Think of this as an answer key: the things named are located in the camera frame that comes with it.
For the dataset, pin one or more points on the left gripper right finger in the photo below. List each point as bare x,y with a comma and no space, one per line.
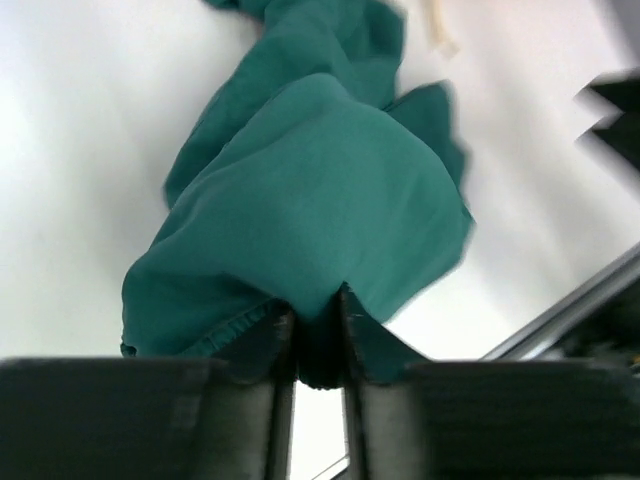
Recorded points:
475,420

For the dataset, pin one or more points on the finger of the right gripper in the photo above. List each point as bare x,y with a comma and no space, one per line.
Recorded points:
618,129

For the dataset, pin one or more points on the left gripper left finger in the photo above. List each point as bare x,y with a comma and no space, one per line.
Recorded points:
223,417

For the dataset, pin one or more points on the teal green shorts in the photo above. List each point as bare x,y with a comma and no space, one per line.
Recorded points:
305,172

